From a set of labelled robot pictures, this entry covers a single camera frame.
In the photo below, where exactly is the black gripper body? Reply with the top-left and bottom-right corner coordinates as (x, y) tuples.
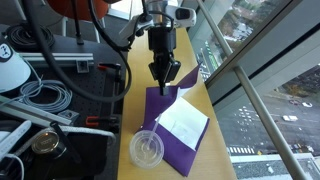
(147, 28), (178, 64)

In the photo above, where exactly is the purple paper folder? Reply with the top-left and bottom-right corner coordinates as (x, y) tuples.
(141, 64), (211, 178)

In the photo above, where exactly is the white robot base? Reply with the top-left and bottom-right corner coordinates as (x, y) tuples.
(0, 41), (32, 94)

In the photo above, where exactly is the white paper sheet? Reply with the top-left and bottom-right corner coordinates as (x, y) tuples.
(154, 87), (210, 151)

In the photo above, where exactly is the orange and black clamp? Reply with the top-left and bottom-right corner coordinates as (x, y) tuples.
(97, 62), (123, 83)
(85, 114), (120, 133)

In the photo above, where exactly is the clear drinking straw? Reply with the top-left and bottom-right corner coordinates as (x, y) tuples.
(146, 113), (163, 149)

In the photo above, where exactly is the black perforated breadboard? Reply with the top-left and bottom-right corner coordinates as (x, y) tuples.
(0, 63), (126, 180)

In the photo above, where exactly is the grey metal window railing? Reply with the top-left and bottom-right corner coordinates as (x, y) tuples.
(196, 0), (309, 180)

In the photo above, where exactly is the clear plastic bowl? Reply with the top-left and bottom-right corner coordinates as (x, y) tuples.
(129, 129), (165, 170)

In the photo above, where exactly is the orange chair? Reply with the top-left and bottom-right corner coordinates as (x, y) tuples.
(46, 0), (109, 44)

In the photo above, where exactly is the brass-topped metal cylinder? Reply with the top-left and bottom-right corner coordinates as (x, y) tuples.
(31, 130), (68, 159)

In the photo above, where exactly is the thin black cable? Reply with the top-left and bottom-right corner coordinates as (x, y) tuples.
(87, 0), (148, 53)

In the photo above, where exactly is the black cable with plug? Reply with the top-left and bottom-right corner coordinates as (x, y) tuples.
(70, 0), (85, 46)

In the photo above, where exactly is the aluminium rail with bracket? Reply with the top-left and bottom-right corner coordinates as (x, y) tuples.
(18, 52), (95, 74)
(0, 94), (80, 128)

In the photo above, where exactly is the thick white cable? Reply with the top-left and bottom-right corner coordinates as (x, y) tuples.
(0, 119), (117, 159)

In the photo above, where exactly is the grey coiled cable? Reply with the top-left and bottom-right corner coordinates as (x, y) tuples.
(19, 79), (73, 114)

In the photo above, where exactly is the thick black hose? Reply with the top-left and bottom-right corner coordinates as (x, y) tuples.
(21, 0), (133, 104)

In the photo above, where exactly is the black strap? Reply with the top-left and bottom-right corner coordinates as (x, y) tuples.
(49, 121), (83, 164)

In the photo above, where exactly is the black coiled cable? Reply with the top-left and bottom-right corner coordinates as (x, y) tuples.
(4, 22), (56, 51)

